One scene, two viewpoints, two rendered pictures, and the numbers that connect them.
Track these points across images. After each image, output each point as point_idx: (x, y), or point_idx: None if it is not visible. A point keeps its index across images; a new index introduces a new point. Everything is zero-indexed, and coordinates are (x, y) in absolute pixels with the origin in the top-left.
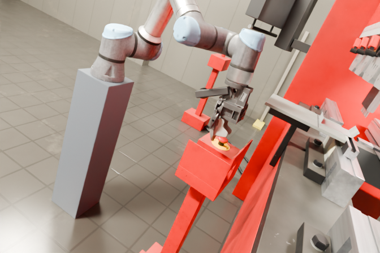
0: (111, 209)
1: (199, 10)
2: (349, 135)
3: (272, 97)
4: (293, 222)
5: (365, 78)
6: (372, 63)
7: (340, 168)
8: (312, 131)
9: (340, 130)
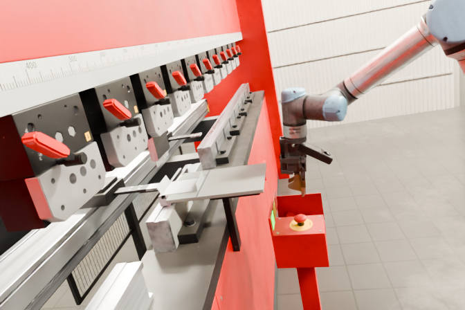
0: None
1: (345, 78)
2: (171, 183)
3: (261, 177)
4: (230, 165)
5: (165, 129)
6: (157, 113)
7: (201, 163)
8: (165, 298)
9: (180, 183)
